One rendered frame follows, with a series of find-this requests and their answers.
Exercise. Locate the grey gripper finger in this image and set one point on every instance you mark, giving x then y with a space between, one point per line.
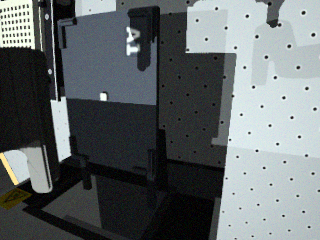
26 121

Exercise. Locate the grey rectangular base plate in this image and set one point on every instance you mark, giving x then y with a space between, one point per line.
239 88

